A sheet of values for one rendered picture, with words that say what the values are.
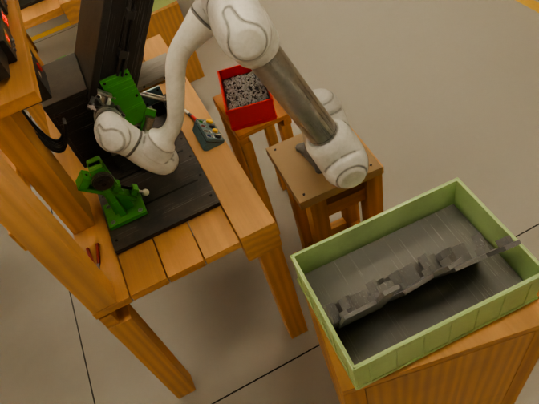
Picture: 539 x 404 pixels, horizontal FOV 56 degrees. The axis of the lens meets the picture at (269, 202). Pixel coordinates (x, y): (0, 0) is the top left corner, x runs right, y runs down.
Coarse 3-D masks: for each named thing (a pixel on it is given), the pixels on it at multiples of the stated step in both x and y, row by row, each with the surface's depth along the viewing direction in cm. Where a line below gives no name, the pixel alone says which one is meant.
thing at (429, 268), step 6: (420, 258) 145; (426, 258) 144; (426, 264) 144; (432, 264) 145; (396, 270) 150; (426, 270) 141; (432, 270) 142; (390, 276) 150; (396, 276) 149; (402, 276) 150; (426, 276) 142; (396, 282) 150; (402, 282) 148; (402, 288) 146
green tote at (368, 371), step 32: (448, 192) 170; (384, 224) 168; (480, 224) 164; (320, 256) 166; (512, 256) 154; (512, 288) 140; (320, 320) 160; (448, 320) 138; (480, 320) 147; (384, 352) 136; (416, 352) 145
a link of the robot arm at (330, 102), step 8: (320, 88) 179; (320, 96) 175; (328, 96) 174; (336, 96) 177; (328, 104) 173; (336, 104) 175; (328, 112) 173; (336, 112) 175; (344, 120) 175; (304, 136) 184
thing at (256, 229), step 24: (144, 48) 267; (192, 96) 233; (192, 120) 222; (192, 144) 212; (216, 168) 200; (240, 168) 198; (216, 192) 192; (240, 192) 190; (240, 216) 183; (264, 216) 180; (240, 240) 178; (264, 240) 183
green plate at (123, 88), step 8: (120, 72) 189; (128, 72) 190; (104, 80) 188; (112, 80) 189; (120, 80) 190; (128, 80) 191; (104, 88) 190; (112, 88) 191; (120, 88) 192; (128, 88) 193; (136, 88) 194; (120, 96) 193; (128, 96) 194; (136, 96) 195; (120, 104) 195; (128, 104) 196; (136, 104) 197; (144, 104) 198; (128, 112) 197; (136, 112) 198; (128, 120) 199; (136, 120) 200
